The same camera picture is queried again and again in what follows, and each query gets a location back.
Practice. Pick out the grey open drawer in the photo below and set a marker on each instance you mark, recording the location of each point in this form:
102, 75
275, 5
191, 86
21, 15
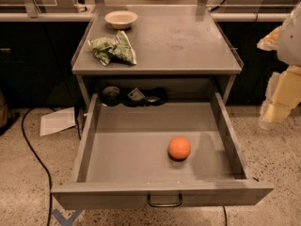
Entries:
122, 158

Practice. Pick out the white paper bowl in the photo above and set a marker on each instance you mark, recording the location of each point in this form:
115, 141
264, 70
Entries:
121, 19

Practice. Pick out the orange fruit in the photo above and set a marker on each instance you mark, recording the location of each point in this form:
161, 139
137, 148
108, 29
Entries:
179, 148

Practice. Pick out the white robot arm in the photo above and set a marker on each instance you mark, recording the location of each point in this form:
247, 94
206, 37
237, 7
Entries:
289, 39

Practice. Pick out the grey cabinet counter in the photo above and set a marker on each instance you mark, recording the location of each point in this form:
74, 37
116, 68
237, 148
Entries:
168, 40

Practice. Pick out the white paper sheet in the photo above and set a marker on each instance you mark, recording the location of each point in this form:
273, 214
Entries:
57, 121

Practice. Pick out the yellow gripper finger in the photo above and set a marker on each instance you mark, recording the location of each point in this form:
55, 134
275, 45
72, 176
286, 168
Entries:
282, 96
269, 42

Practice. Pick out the green chip bag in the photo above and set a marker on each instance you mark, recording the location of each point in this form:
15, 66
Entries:
119, 47

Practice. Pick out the black drawer handle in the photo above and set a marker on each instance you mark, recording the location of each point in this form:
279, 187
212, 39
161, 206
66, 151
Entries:
164, 201

